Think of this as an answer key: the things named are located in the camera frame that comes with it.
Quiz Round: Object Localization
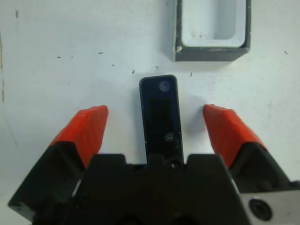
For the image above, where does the grey phone box tray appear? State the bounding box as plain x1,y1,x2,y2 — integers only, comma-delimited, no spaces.
174,0,252,62

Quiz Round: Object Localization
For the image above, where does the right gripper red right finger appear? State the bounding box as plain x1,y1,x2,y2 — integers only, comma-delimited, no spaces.
202,104,292,195

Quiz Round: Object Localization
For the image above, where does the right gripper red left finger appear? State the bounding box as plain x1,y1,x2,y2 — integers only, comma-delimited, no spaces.
8,105,110,218

